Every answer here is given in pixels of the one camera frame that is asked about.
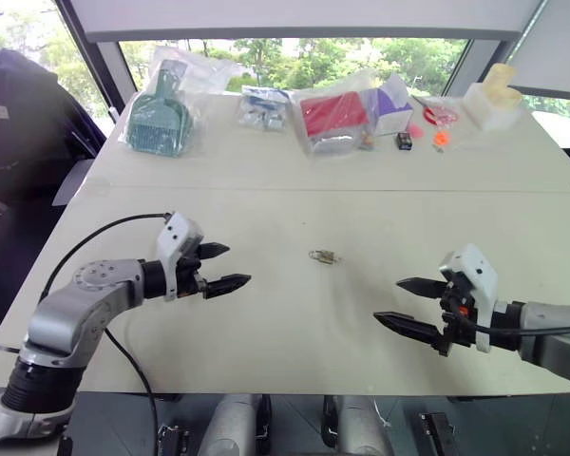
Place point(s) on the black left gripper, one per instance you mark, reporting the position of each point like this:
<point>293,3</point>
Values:
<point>188,275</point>

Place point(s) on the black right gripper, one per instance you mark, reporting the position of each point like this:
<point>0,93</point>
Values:
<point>458,318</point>

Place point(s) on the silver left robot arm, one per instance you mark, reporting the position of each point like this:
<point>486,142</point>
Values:
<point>71,313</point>

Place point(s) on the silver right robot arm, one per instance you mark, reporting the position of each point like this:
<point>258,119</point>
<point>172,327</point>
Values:
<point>546,332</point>

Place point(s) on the small brass padlock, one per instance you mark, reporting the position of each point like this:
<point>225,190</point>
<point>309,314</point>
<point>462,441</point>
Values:
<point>324,256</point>

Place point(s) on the silver rounded robot leg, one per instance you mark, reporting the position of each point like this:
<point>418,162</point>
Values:
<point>233,427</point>
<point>361,427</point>

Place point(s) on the green dustpan in plastic bag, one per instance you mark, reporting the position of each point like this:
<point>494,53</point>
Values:
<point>159,121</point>

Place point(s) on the small metal piece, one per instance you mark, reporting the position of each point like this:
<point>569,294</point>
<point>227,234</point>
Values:
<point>439,149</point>

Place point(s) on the bag of blue white packets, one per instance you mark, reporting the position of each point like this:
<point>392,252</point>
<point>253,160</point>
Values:
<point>263,109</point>

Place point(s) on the small black box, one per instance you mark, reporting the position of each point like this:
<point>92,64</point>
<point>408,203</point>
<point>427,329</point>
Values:
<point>404,141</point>

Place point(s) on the small orange piece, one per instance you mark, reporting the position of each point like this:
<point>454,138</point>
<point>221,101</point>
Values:
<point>441,139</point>

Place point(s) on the small colourful figurine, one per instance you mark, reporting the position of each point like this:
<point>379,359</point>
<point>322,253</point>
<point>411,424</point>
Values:
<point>367,142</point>

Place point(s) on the pink triangular piece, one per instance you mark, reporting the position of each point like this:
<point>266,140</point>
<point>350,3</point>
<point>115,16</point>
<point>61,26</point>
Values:
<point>416,131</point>

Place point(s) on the red box in plastic bag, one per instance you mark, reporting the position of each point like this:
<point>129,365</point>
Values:
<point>332,116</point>

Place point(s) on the red items in clear bag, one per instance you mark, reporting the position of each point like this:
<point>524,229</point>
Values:
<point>439,113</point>

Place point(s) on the clear empty plastic bag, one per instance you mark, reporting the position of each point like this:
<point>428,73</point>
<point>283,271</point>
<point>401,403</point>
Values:
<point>214,71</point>

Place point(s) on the purple and white carton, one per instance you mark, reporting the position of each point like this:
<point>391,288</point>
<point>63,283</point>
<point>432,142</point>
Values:
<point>392,109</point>

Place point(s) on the white box with yellow object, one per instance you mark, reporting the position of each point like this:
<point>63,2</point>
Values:
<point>489,116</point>

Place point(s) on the dark chair with jacket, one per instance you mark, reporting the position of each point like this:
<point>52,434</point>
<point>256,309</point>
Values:
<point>24,142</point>

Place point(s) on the cream plastic part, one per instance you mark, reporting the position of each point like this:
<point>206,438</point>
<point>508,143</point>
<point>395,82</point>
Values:
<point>503,88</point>

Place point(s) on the white window blind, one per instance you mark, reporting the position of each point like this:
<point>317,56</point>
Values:
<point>309,16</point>

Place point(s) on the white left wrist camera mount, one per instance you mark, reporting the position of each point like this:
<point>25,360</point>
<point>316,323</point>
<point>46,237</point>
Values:
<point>173,240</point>

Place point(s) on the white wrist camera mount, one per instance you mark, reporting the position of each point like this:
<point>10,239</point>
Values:
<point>480,285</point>
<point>173,240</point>

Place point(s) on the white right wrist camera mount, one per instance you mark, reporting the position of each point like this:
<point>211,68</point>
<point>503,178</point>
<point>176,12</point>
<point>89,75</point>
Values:
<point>480,285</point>

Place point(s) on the black bracket under table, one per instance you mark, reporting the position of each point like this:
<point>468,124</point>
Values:
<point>173,439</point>
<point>437,434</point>

